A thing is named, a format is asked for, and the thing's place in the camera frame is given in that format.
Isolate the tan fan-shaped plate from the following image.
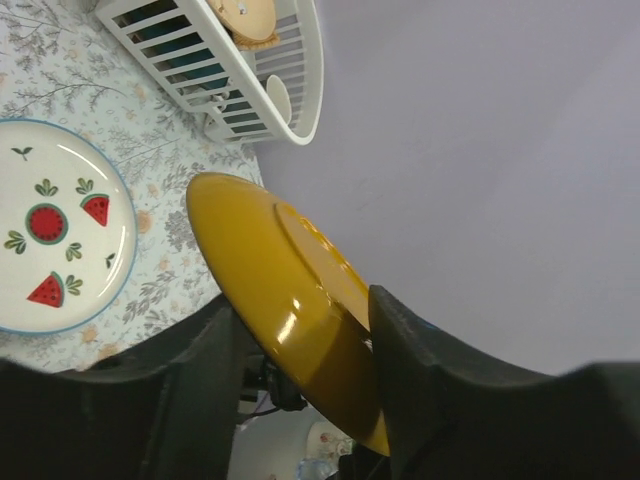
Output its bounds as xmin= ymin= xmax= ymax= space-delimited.
xmin=232 ymin=32 xmax=280 ymax=51

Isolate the white cup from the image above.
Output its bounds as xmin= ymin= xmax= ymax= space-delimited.
xmin=264 ymin=75 xmax=292 ymax=124

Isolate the floral table mat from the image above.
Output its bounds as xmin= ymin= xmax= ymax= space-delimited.
xmin=1 ymin=1 xmax=261 ymax=372

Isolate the dark teal dish in basket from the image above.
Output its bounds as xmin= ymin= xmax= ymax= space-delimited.
xmin=119 ymin=0 xmax=271 ymax=136

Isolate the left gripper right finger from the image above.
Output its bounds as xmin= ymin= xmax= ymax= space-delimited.
xmin=369 ymin=285 xmax=639 ymax=479

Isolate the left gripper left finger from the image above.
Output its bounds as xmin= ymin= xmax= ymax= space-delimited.
xmin=1 ymin=297 xmax=248 ymax=479

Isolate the white plastic slatted basket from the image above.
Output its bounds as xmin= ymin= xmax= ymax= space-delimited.
xmin=96 ymin=1 xmax=324 ymax=145

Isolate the beige floral round plate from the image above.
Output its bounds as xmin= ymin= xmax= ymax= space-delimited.
xmin=207 ymin=0 xmax=276 ymax=41

